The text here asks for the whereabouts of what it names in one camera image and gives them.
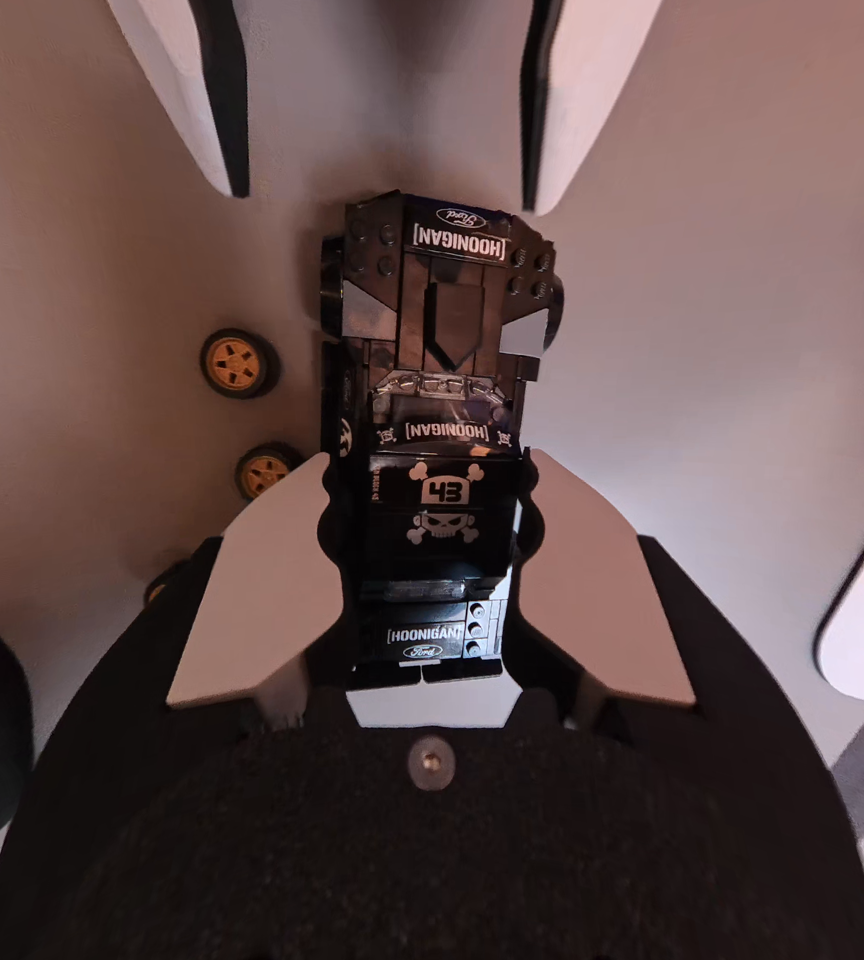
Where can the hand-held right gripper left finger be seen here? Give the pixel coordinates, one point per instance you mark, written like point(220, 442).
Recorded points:
point(252, 600)

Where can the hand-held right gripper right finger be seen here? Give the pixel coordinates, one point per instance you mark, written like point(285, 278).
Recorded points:
point(612, 600)

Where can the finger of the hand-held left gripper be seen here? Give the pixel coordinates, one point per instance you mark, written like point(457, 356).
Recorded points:
point(590, 83)
point(177, 75)

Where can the black lego wheel gold hub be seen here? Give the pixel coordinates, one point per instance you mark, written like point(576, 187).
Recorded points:
point(240, 362)
point(267, 470)
point(162, 582)

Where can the black lego car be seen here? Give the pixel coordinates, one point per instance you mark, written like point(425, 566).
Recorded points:
point(440, 375)

